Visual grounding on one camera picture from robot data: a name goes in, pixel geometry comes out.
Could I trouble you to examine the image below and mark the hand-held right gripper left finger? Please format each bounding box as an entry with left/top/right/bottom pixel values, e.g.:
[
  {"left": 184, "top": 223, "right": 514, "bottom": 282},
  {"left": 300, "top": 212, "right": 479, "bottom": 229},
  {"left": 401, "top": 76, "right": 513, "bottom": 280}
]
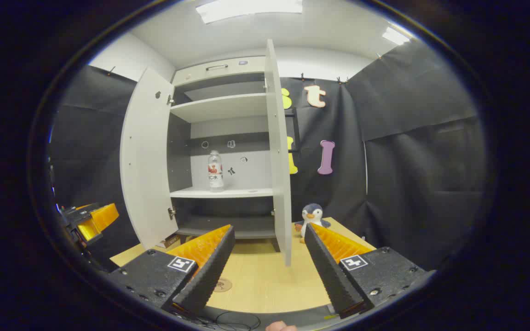
[{"left": 109, "top": 224, "right": 236, "bottom": 318}]

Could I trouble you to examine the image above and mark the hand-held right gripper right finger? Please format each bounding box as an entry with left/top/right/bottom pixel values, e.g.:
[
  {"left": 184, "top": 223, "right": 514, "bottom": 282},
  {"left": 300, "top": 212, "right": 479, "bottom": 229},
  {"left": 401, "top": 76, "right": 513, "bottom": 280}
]
[{"left": 304, "top": 223, "right": 426, "bottom": 319}]

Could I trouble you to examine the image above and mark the grey cabinet door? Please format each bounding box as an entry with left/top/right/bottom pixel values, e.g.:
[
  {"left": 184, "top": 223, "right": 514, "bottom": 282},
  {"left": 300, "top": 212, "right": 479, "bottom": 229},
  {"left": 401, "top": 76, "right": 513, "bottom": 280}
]
[
  {"left": 264, "top": 39, "right": 292, "bottom": 267},
  {"left": 120, "top": 67, "right": 179, "bottom": 251}
]

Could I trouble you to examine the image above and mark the clear plastic bottle red label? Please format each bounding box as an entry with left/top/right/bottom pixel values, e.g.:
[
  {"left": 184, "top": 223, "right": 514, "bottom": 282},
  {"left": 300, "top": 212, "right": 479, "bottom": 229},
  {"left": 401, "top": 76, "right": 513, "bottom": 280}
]
[{"left": 207, "top": 150, "right": 225, "bottom": 192}]

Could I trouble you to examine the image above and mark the grey cabinet with shelves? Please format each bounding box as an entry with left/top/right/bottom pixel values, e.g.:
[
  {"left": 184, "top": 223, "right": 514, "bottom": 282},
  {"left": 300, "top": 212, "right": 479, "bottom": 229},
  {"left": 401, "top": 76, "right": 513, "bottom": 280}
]
[{"left": 167, "top": 56, "right": 277, "bottom": 252}]

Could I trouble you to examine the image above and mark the penguin plush toy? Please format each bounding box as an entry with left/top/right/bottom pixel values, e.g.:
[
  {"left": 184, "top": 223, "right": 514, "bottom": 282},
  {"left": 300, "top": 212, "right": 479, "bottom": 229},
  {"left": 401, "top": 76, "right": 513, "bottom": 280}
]
[{"left": 294, "top": 204, "right": 331, "bottom": 243}]

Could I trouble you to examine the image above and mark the black backdrop cloth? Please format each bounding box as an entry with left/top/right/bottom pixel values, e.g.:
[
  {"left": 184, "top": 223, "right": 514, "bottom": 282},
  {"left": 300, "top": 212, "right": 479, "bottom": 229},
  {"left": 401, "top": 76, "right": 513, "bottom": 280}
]
[{"left": 49, "top": 39, "right": 486, "bottom": 272}]

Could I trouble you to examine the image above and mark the small ceiling light panel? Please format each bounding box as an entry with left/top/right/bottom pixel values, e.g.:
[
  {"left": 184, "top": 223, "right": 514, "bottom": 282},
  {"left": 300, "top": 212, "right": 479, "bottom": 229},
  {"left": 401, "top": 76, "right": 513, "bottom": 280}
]
[{"left": 381, "top": 26, "right": 410, "bottom": 46}]

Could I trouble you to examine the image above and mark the large ceiling light panel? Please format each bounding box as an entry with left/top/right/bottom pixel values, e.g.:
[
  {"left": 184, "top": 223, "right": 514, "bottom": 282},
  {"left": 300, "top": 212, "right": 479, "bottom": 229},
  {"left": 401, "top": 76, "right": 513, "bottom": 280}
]
[{"left": 195, "top": 0, "right": 303, "bottom": 24}]

